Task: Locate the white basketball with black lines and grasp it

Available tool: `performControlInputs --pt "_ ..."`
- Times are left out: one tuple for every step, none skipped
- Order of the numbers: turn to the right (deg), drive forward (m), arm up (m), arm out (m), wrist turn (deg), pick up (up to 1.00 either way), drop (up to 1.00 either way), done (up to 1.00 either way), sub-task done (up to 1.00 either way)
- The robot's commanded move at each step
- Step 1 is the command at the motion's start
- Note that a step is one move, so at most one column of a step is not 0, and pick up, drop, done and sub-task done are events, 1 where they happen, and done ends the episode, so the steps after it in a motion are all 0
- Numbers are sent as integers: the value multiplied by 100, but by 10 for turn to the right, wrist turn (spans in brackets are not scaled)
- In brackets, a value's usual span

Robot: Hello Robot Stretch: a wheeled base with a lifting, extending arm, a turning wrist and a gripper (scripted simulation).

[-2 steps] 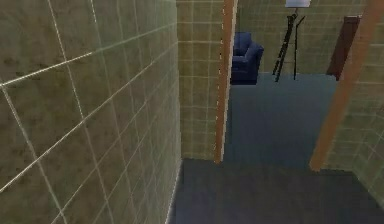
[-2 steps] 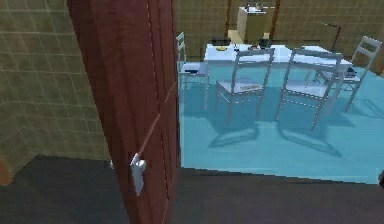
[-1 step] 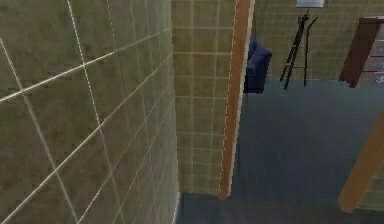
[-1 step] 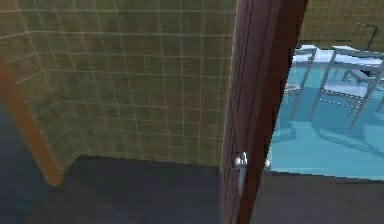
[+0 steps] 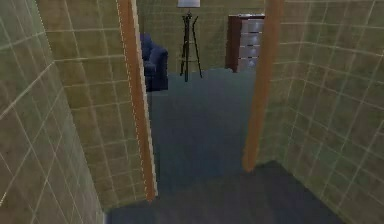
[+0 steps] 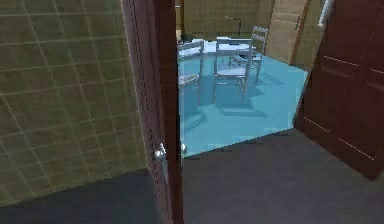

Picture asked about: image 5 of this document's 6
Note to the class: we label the black tripod floor lamp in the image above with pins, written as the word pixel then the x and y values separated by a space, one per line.
pixel 188 40

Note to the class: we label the brown chest of drawers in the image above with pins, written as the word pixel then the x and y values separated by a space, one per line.
pixel 245 41

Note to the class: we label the dark blue armchair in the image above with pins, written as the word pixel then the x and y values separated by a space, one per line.
pixel 156 63

